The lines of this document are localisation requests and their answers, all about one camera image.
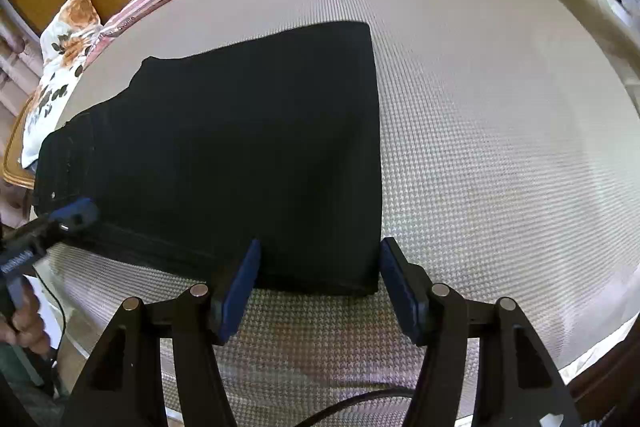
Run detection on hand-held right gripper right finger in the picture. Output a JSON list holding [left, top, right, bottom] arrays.
[[378, 237, 582, 427]]

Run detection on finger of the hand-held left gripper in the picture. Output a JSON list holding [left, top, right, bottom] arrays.
[[47, 198, 100, 234]]

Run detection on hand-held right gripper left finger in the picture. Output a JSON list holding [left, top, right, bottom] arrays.
[[62, 238, 263, 427]]

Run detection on black pants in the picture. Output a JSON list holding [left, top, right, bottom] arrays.
[[32, 21, 384, 298]]

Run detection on person's left hand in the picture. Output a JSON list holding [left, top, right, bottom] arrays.
[[0, 291, 52, 358]]

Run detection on wicker chair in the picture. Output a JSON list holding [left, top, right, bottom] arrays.
[[2, 96, 40, 188]]

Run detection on white floral pillow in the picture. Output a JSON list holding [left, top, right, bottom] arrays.
[[20, 0, 104, 170]]

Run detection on grey woven bed mat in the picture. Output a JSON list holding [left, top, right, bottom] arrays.
[[37, 0, 640, 427]]

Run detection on pink striped pillow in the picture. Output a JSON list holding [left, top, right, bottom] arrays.
[[82, 0, 217, 75]]

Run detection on thin black cable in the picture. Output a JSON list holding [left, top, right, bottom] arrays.
[[34, 266, 67, 360]]

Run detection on thick black cable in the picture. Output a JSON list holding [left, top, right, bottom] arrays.
[[294, 386, 417, 427]]

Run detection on brown wooden bed frame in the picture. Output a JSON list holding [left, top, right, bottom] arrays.
[[564, 319, 640, 410]]

